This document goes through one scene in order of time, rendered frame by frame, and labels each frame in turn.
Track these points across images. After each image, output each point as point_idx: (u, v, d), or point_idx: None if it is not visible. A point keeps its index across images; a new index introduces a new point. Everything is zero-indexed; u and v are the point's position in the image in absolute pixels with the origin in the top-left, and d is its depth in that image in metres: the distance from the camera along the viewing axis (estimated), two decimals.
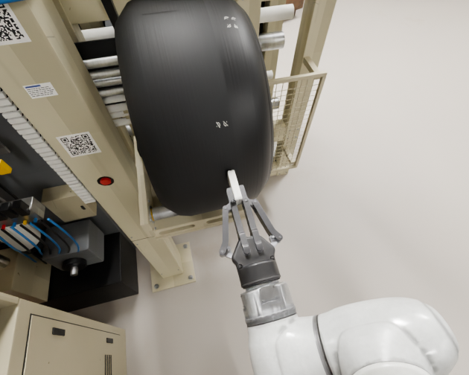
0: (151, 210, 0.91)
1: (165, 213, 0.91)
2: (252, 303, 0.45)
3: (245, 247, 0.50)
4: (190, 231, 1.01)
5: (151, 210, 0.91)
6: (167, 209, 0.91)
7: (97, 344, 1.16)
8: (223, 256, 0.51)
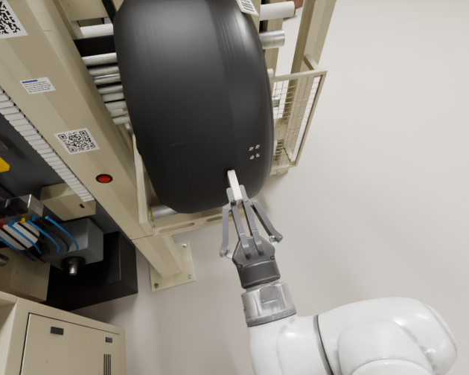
0: (150, 208, 0.91)
1: (164, 212, 0.90)
2: (252, 303, 0.45)
3: (245, 247, 0.50)
4: (190, 230, 1.00)
5: (150, 209, 0.90)
6: (166, 208, 0.90)
7: (97, 343, 1.16)
8: (223, 256, 0.51)
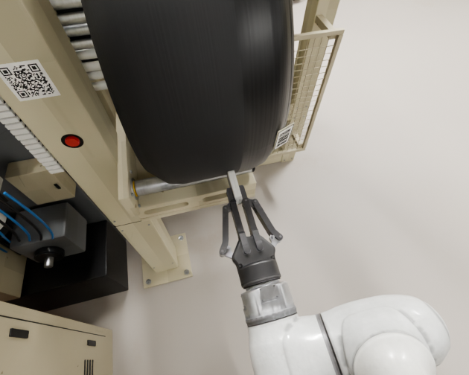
0: None
1: (150, 177, 0.75)
2: (252, 302, 0.44)
3: (245, 246, 0.50)
4: (183, 212, 0.83)
5: None
6: (153, 177, 0.76)
7: (75, 347, 0.99)
8: (223, 256, 0.51)
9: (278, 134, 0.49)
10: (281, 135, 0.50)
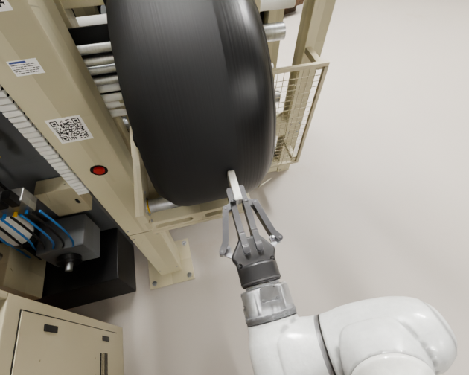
0: (147, 202, 0.88)
1: (162, 205, 0.87)
2: (252, 303, 0.45)
3: (245, 247, 0.50)
4: (188, 225, 0.97)
5: (147, 203, 0.87)
6: (164, 202, 0.87)
7: (93, 342, 1.13)
8: (223, 256, 0.51)
9: (259, 186, 0.73)
10: (261, 184, 0.74)
